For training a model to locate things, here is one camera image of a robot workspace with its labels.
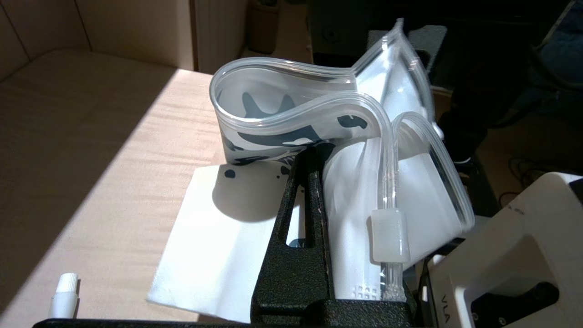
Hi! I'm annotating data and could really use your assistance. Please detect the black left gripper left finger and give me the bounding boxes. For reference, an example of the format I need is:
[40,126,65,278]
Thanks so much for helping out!
[250,147,332,326]

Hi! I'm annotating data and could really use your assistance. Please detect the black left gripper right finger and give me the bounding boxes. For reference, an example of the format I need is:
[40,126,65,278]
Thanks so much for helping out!
[313,292,417,327]

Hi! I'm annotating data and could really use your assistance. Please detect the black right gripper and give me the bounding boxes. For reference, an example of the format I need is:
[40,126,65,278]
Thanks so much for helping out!
[309,0,456,87]

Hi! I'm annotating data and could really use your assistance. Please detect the white floral plastic bag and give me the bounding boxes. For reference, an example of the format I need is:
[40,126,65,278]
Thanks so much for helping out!
[146,18,476,324]

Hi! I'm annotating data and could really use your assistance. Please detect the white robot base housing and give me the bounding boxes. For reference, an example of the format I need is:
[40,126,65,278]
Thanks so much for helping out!
[424,171,583,328]

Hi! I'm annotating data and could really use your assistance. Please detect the light wooden desk with shelf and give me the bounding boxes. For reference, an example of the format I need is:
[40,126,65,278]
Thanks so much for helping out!
[0,0,315,328]

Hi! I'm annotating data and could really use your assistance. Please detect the thin tangled wires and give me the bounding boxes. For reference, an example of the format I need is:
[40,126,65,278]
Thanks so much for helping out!
[499,155,554,208]

